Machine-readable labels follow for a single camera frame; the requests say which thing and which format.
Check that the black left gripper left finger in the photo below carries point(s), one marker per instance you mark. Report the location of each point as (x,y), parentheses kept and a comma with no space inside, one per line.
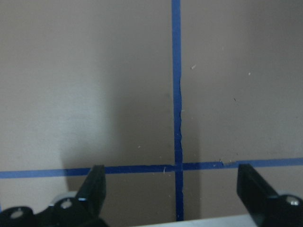
(92,192)

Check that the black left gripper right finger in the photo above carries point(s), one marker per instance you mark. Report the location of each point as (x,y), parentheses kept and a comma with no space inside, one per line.
(256,194)

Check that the wooden drawer with white handle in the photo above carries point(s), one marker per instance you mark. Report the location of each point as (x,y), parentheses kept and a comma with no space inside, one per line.
(228,221)

